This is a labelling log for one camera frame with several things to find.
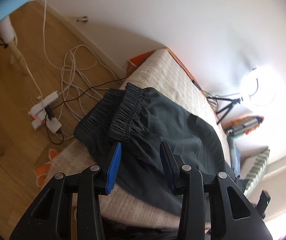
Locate small black tripod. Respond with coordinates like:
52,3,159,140
206,95,243,125

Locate white cable bundle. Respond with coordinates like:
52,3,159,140
13,0,124,140

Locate black thin cable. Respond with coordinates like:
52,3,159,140
45,77,127,145

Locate folded silver tripod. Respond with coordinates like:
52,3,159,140
225,120,259,137

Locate green leaf pattern pillow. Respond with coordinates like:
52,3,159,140
240,148,270,197

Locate orange patterned scarf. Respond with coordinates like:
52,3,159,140
224,115,264,131

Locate dark green pants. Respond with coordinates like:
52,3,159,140
74,83,247,216

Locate white power strip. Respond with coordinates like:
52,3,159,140
28,91,61,134

